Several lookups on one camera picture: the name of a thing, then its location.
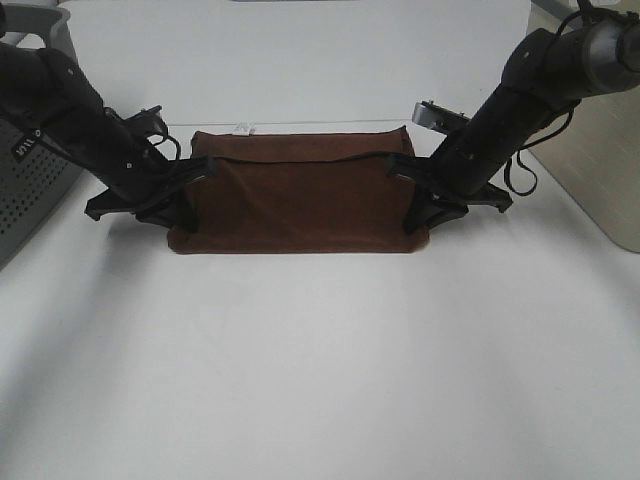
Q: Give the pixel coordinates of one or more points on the brown towel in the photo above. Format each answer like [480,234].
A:
[300,194]

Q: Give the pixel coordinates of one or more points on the grey perforated plastic basket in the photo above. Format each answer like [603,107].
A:
[33,179]

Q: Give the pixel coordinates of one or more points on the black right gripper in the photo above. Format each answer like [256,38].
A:
[446,184]

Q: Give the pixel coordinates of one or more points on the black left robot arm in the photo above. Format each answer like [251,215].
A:
[48,96]

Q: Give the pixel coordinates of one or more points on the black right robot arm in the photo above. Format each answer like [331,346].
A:
[594,51]

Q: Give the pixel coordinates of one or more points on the beige storage box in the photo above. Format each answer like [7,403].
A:
[596,161]

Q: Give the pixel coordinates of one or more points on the white towel label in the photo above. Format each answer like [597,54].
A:
[244,129]

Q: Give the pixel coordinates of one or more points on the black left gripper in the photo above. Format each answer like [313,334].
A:
[146,176]

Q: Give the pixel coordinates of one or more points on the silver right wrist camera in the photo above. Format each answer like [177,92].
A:
[431,116]

